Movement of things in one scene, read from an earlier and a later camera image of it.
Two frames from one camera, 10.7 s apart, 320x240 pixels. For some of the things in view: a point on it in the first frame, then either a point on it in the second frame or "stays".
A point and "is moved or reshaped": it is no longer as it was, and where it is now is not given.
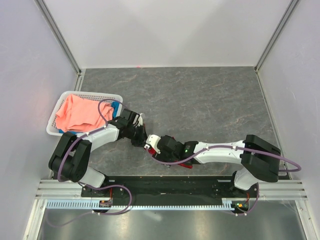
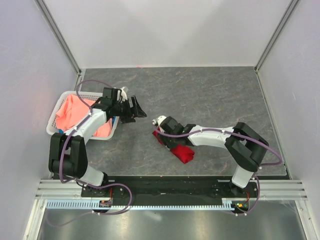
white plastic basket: (115, 99) stays
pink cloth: (78, 115) stays
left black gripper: (141, 140) -> (128, 118)
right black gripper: (161, 157) -> (164, 140)
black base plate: (205, 188) stays
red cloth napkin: (152, 151) is moved or reshaped
